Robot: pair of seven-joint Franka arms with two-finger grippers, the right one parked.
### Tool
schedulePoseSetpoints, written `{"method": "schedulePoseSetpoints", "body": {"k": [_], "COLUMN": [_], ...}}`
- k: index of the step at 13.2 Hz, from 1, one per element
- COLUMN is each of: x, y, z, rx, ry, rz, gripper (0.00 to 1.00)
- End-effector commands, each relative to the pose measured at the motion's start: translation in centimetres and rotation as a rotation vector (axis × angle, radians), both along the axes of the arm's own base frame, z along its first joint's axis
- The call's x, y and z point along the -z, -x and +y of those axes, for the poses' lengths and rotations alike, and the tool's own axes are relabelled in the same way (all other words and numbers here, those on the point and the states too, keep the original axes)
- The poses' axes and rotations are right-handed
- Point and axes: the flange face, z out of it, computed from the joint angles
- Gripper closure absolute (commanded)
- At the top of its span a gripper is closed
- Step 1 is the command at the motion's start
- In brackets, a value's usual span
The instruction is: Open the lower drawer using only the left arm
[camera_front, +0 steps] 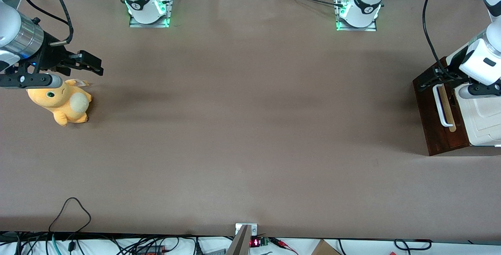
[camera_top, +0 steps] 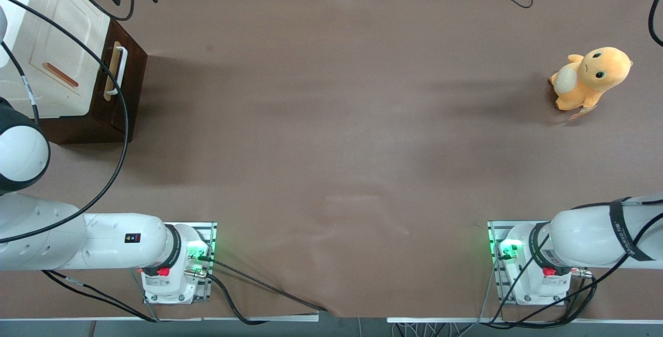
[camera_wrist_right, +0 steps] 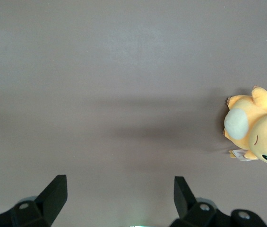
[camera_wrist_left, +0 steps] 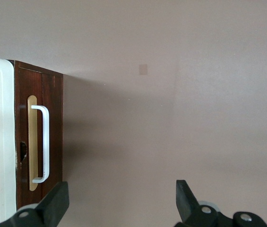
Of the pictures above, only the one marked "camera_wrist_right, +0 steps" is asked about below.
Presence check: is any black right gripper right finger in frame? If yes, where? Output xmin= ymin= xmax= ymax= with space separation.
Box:
xmin=170 ymin=176 xmax=267 ymax=227

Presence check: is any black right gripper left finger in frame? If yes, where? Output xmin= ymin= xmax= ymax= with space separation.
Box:
xmin=0 ymin=175 xmax=68 ymax=227

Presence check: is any orange plush toy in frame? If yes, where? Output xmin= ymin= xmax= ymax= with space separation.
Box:
xmin=222 ymin=85 xmax=267 ymax=168

